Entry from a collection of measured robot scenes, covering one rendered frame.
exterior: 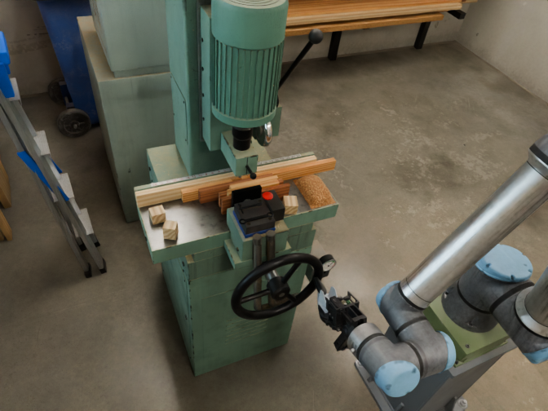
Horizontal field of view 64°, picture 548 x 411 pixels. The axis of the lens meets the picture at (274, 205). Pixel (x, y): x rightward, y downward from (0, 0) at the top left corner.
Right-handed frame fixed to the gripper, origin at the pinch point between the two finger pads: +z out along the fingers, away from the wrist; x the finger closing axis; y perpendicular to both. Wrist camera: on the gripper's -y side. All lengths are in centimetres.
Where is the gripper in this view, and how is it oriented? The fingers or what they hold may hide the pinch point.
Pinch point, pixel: (321, 297)
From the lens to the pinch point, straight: 132.4
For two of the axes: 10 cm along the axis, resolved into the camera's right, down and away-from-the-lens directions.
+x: -9.1, 2.2, -3.5
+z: -4.1, -4.0, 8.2
